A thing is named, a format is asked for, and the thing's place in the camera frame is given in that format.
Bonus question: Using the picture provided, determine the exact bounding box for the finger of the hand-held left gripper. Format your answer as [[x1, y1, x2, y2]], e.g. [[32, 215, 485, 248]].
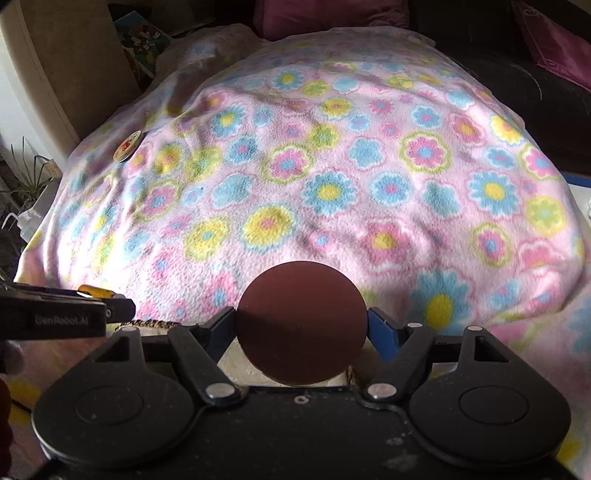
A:
[[0, 282, 80, 299], [103, 298, 137, 325]]

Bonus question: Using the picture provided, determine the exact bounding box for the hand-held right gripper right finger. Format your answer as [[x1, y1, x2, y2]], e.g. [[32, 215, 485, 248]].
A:
[[362, 307, 502, 403]]

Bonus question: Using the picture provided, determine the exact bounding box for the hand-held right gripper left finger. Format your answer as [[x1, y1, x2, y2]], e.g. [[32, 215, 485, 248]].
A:
[[90, 305, 242, 404]]

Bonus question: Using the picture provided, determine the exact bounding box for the woven basket with fabric liner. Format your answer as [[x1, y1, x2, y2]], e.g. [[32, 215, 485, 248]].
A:
[[115, 318, 371, 389]]

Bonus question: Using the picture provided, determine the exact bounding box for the dark red round lid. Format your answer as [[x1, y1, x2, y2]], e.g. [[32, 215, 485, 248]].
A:
[[235, 260, 369, 387]]

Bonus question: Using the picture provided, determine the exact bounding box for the green potted plant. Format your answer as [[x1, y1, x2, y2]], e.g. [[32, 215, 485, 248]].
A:
[[0, 137, 61, 209]]

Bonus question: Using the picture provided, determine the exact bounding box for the pink floral fleece blanket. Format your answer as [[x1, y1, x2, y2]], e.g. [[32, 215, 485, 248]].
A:
[[0, 23, 591, 416]]

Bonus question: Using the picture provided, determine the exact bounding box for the round tin with red label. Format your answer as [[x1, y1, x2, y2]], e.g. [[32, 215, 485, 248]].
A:
[[114, 130, 143, 163]]

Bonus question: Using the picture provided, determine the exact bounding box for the beige upholstered chair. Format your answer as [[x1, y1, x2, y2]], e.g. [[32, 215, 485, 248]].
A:
[[0, 0, 140, 145]]

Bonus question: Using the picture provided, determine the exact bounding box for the colourful picture book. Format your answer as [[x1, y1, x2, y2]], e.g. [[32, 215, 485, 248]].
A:
[[115, 11, 172, 78]]

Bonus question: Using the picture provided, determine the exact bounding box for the dark sofa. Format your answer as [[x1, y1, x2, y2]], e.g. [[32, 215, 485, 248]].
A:
[[410, 0, 591, 174]]

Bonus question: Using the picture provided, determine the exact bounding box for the magenta cushion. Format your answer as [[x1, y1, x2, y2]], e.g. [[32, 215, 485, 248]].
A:
[[512, 0, 591, 92], [257, 0, 410, 29]]

